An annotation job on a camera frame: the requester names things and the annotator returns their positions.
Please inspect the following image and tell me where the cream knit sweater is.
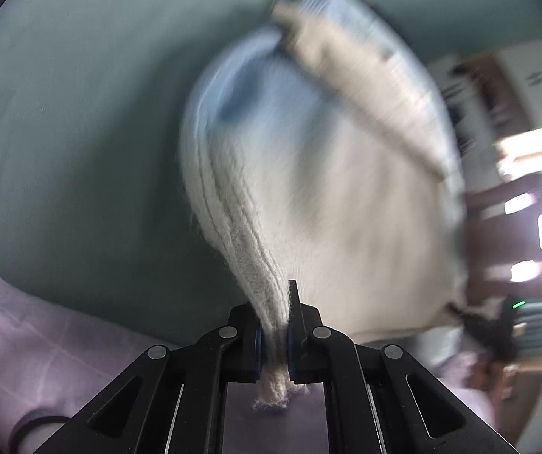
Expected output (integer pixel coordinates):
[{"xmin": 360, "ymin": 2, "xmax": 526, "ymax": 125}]
[{"xmin": 179, "ymin": 0, "xmax": 470, "ymax": 412}]

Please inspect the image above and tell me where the white lower cabinet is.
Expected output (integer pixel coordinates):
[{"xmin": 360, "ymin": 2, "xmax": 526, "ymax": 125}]
[{"xmin": 429, "ymin": 54, "xmax": 529, "ymax": 157}]

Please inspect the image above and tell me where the white upper cabinet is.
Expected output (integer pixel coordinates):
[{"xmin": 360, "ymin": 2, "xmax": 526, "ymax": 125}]
[{"xmin": 502, "ymin": 45, "xmax": 542, "ymax": 128}]

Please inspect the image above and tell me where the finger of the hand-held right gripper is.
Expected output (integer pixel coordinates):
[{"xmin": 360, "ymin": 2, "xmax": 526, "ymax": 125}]
[{"xmin": 448, "ymin": 303, "xmax": 517, "ymax": 360}]

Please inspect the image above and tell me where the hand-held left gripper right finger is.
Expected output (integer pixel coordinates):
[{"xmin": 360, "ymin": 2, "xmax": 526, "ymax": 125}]
[{"xmin": 287, "ymin": 280, "xmax": 522, "ymax": 454}]

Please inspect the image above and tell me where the bed with blue sheet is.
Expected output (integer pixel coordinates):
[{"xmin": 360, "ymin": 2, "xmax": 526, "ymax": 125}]
[{"xmin": 0, "ymin": 0, "xmax": 542, "ymax": 336}]

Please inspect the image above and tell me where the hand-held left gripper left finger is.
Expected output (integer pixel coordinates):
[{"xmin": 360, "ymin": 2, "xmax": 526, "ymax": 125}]
[{"xmin": 32, "ymin": 303, "xmax": 266, "ymax": 454}]

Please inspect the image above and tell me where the white cabinet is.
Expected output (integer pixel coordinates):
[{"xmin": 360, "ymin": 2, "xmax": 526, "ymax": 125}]
[
  {"xmin": 429, "ymin": 54, "xmax": 529, "ymax": 157},
  {"xmin": 502, "ymin": 45, "xmax": 542, "ymax": 128}
]

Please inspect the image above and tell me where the brown wooden chair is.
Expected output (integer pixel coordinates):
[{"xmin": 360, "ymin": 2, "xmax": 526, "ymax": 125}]
[{"xmin": 460, "ymin": 173, "xmax": 542, "ymax": 303}]

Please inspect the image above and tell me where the person's lilac clothing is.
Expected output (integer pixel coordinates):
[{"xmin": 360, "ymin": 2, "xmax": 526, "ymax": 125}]
[{"xmin": 0, "ymin": 236, "xmax": 503, "ymax": 454}]

